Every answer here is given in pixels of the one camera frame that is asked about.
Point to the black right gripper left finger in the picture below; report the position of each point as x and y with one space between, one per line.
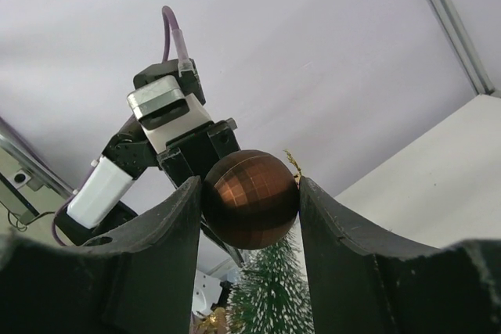
137 278

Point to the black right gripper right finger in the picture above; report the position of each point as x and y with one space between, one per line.
364 279

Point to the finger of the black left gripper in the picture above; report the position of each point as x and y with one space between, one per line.
232 251
179 165

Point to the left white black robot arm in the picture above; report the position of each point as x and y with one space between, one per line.
96 207

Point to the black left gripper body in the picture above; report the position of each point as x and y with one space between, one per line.
132 152

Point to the dark brown bauble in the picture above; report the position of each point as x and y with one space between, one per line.
250 199

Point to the small green bottlebrush christmas tree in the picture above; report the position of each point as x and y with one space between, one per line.
271 294

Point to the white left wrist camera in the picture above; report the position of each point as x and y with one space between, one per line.
165 113

